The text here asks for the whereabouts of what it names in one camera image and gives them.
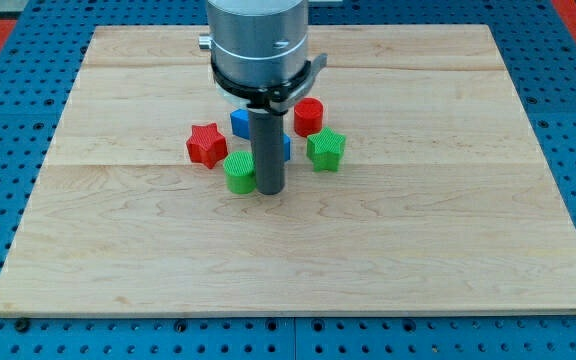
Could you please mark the blue heart block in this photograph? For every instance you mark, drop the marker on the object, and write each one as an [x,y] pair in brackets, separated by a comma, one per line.
[240,127]

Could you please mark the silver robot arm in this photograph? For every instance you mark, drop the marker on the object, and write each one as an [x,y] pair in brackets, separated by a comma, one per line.
[258,48]

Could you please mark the green star block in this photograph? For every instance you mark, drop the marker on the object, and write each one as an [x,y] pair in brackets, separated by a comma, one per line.
[326,149]

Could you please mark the red star block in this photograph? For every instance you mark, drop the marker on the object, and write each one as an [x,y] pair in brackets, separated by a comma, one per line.
[206,145]

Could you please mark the green cylinder block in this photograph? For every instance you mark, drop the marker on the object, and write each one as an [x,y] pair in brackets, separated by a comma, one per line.
[239,170]

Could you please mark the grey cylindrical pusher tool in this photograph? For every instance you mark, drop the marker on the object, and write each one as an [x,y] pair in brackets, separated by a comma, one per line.
[266,136]

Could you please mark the red cylinder block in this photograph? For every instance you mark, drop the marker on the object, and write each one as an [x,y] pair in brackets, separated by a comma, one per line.
[308,116]

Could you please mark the wooden board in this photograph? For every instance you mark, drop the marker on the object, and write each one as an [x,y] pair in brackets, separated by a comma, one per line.
[443,204]

